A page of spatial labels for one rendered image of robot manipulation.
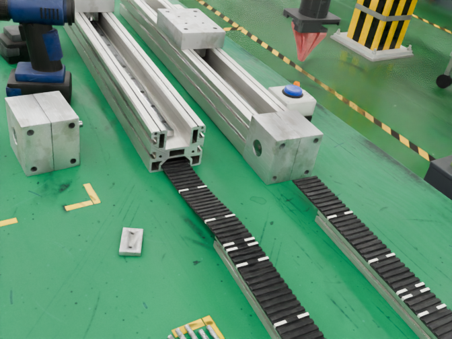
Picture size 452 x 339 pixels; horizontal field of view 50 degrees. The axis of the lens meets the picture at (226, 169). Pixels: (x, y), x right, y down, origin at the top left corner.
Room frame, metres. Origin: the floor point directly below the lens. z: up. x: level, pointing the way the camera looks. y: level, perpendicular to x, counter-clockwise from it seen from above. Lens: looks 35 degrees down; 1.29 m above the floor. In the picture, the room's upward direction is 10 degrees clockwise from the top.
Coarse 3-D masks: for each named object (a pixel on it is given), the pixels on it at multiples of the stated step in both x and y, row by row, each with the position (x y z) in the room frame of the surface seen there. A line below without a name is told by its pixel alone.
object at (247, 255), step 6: (258, 246) 0.51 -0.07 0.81; (240, 252) 0.49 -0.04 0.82; (246, 252) 0.50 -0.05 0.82; (252, 252) 0.50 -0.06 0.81; (258, 252) 0.50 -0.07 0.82; (264, 252) 0.50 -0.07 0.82; (234, 258) 0.48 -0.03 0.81; (240, 258) 0.48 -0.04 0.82; (246, 258) 0.48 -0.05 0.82; (252, 258) 0.49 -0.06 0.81; (234, 264) 0.47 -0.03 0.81
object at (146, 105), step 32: (96, 32) 1.06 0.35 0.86; (96, 64) 0.98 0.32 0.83; (128, 64) 1.01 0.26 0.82; (128, 96) 0.79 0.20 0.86; (160, 96) 0.85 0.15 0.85; (128, 128) 0.78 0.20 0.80; (160, 128) 0.70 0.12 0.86; (192, 128) 0.73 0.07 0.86; (160, 160) 0.70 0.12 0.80; (192, 160) 0.74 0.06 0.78
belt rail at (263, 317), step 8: (216, 248) 0.52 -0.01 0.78; (224, 256) 0.50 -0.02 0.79; (232, 264) 0.49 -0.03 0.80; (232, 272) 0.48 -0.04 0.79; (240, 280) 0.46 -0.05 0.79; (240, 288) 0.46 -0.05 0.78; (248, 288) 0.45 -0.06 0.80; (248, 296) 0.44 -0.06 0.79; (256, 304) 0.43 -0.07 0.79; (256, 312) 0.42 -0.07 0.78; (264, 320) 0.41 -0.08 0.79; (272, 328) 0.40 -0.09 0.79; (272, 336) 0.39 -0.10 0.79
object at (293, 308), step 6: (282, 306) 0.41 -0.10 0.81; (288, 306) 0.42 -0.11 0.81; (294, 306) 0.42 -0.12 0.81; (300, 306) 0.42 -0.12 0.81; (264, 312) 0.40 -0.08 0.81; (270, 312) 0.40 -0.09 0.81; (276, 312) 0.40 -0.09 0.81; (282, 312) 0.41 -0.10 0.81; (288, 312) 0.41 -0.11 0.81; (294, 312) 0.41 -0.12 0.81; (300, 312) 0.41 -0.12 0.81; (270, 318) 0.39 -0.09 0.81; (276, 318) 0.39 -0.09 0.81; (282, 318) 0.40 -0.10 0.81
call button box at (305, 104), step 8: (272, 88) 0.99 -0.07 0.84; (280, 88) 1.00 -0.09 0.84; (280, 96) 0.96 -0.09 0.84; (288, 96) 0.96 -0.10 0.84; (296, 96) 0.97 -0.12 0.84; (304, 96) 0.98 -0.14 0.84; (288, 104) 0.93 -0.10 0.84; (296, 104) 0.94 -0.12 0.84; (304, 104) 0.96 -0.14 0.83; (312, 104) 0.97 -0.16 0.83; (304, 112) 0.96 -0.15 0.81; (312, 112) 0.97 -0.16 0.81
